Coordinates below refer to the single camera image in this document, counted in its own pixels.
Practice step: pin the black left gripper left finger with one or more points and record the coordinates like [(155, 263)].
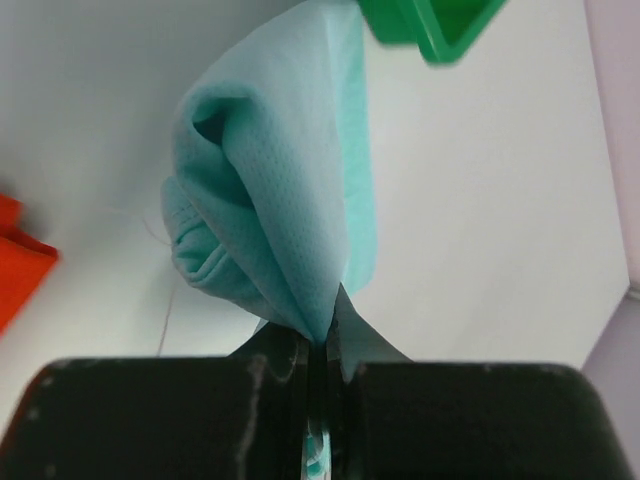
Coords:
[(242, 416)]

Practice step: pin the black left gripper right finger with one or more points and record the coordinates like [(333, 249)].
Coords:
[(394, 418)]

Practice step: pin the teal t shirt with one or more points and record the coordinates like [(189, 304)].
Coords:
[(270, 204)]

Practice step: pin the orange folded t shirt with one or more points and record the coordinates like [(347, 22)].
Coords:
[(25, 261)]

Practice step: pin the green plastic tray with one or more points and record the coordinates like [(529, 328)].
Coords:
[(442, 30)]

